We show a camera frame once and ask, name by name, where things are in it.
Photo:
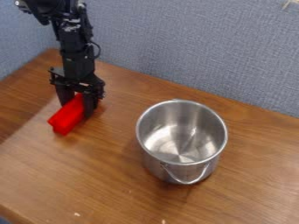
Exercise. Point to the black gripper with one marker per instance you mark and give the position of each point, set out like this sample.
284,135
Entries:
75,77

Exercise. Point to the red plastic block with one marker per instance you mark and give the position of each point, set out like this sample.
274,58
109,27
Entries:
69,116

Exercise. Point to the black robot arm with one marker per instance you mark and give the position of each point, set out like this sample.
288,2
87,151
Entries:
67,16

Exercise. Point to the metal pot with handle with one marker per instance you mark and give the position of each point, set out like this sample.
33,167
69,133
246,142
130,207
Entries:
182,135

